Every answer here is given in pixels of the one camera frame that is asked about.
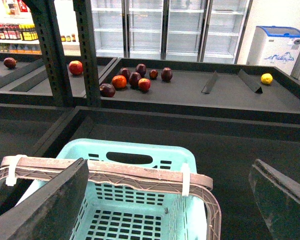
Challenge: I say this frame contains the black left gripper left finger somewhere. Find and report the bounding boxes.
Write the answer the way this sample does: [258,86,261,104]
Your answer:
[0,158,89,240]

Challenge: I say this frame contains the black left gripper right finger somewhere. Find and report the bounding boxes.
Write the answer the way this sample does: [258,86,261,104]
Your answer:
[248,159,300,240]

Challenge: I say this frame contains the light blue plastic basket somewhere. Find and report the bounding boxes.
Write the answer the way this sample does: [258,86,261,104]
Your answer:
[0,139,222,240]

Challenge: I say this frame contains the dark red apple front left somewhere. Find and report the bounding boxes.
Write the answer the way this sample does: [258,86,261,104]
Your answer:
[99,83,116,98]

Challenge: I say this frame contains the orange red apple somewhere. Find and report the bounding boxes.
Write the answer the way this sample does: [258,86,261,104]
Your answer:
[111,75,127,89]

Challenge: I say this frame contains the dark apple far left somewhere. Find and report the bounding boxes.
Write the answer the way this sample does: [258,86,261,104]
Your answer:
[3,57,17,69]

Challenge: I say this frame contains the dark red apple back left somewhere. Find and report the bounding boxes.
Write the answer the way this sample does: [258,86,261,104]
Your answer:
[118,67,131,82]

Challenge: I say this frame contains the red yellow apple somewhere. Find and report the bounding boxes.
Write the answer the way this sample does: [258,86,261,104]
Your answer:
[138,78,151,92]

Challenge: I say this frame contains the dark red apple centre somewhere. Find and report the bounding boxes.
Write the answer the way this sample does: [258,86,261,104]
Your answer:
[129,72,142,88]

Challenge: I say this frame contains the small dark red apple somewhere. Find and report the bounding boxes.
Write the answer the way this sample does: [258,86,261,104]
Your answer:
[149,69,159,80]

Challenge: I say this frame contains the dark red apple right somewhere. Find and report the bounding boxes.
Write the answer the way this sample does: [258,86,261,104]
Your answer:
[161,67,173,82]

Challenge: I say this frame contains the white zip tie left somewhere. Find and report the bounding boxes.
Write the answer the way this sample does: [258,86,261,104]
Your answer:
[3,154,28,187]

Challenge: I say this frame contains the black lower produce tray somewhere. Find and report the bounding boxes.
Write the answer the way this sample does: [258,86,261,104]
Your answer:
[34,106,300,240]

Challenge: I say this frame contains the black produce tray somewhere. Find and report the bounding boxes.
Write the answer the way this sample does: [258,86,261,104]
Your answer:
[34,106,300,240]
[99,58,300,125]

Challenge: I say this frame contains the black lower left tray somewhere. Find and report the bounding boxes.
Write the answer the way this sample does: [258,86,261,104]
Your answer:
[0,103,72,167]

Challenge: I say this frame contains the black upper produce tray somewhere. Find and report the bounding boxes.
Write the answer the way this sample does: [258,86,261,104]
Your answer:
[99,58,300,125]

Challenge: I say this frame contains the black divider right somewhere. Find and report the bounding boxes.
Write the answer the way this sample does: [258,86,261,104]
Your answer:
[237,69,263,94]

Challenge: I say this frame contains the black divider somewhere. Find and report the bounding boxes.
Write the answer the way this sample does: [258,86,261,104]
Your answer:
[201,70,219,94]
[237,69,263,94]

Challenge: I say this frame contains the yellow lemon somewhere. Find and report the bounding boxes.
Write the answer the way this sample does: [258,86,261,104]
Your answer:
[260,73,273,85]

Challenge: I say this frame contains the black upper left tray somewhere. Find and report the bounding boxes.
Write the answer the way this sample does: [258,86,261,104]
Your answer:
[0,51,118,107]

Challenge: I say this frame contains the black divider left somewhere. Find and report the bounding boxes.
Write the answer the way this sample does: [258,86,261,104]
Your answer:
[201,70,219,94]

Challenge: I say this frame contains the black divider strip left tray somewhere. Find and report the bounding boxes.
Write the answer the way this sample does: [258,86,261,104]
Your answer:
[0,59,44,88]

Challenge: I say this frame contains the white blue chest freezer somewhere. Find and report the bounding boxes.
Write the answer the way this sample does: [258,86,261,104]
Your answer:
[246,25,300,75]

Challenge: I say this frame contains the bottles on store shelf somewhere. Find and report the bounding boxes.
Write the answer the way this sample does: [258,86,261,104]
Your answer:
[0,23,39,42]

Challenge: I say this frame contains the glass door refrigerator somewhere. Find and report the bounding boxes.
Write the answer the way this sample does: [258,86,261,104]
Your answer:
[91,0,252,64]

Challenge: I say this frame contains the bright red apple behind post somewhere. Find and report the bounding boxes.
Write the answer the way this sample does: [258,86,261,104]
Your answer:
[68,60,84,76]

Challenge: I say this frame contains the dark metal shelf post left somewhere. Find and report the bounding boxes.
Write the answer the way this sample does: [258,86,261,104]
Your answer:
[23,0,73,107]

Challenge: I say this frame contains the dark metal shelf post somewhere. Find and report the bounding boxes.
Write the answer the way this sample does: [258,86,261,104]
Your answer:
[73,0,101,107]
[23,0,73,107]

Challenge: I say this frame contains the dark metal shelf post right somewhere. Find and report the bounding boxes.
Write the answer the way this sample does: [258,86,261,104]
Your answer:
[73,0,101,107]

